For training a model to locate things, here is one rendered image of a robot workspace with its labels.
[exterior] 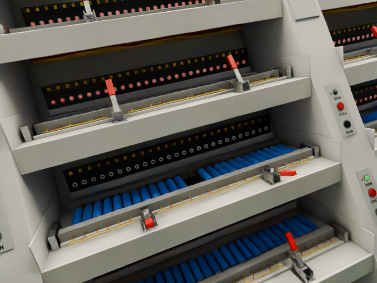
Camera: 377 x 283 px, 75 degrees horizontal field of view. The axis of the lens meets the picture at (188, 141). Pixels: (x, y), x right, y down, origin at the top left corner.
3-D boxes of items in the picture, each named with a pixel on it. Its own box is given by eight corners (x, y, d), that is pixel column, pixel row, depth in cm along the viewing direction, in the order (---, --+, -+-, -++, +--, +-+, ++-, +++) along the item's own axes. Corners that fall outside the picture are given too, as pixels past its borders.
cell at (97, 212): (104, 207, 54) (103, 222, 48) (95, 210, 54) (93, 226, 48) (101, 200, 54) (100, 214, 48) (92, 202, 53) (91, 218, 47)
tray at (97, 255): (341, 181, 55) (341, 140, 52) (50, 295, 40) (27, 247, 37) (281, 156, 73) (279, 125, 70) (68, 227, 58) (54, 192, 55)
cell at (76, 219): (84, 213, 53) (82, 229, 47) (76, 216, 53) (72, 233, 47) (82, 206, 53) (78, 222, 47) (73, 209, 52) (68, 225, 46)
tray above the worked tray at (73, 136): (311, 96, 56) (308, 32, 52) (21, 175, 41) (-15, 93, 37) (260, 93, 75) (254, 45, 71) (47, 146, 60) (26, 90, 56)
